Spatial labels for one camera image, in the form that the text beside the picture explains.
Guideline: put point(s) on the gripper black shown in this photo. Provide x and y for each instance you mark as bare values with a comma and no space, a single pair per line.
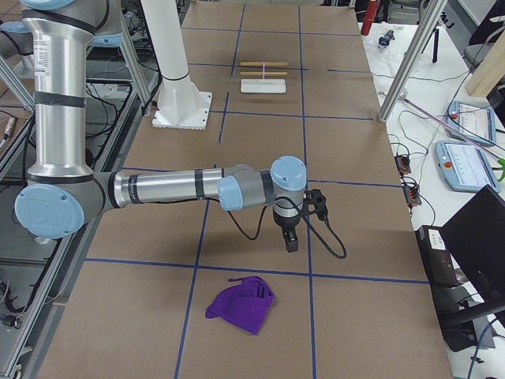
286,226

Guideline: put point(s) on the purple microfiber towel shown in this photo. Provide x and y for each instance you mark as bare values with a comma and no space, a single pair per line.
244,305

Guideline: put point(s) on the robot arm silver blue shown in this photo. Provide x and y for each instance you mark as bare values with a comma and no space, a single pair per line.
63,192

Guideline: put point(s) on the white rack base tray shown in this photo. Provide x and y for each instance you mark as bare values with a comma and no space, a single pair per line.
263,86

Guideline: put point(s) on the wooden rack rod front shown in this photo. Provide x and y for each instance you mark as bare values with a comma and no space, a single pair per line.
263,74

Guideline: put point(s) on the wooden rack rod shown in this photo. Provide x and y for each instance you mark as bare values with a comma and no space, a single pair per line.
263,74
266,64

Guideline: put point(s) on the wooden rack rod rear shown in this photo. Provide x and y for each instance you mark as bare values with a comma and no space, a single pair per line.
266,64

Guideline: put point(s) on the black orange connector block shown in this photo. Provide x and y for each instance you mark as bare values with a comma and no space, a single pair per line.
403,164
412,196

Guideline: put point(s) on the black laptop computer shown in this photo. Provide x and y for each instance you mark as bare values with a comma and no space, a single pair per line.
464,263

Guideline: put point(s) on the teach pendant near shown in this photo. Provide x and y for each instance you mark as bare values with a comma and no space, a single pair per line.
464,167

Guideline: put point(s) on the teach pendant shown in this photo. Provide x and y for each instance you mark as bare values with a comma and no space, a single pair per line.
464,167
478,123

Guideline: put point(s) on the folded dark blue umbrella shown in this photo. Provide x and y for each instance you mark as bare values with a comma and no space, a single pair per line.
386,39

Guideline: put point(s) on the teach pendant far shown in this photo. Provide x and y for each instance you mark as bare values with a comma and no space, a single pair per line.
478,123

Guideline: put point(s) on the reacher grabber stick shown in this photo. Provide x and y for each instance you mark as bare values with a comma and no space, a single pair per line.
494,156

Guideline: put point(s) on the red cylinder bottle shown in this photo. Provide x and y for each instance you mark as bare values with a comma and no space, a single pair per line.
370,15

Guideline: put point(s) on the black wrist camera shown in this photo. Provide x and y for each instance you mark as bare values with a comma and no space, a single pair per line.
315,204

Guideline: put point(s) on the white pedestal column base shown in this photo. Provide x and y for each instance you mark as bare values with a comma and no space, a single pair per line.
180,103

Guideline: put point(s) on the aluminium frame post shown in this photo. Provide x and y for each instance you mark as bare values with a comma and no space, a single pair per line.
419,40

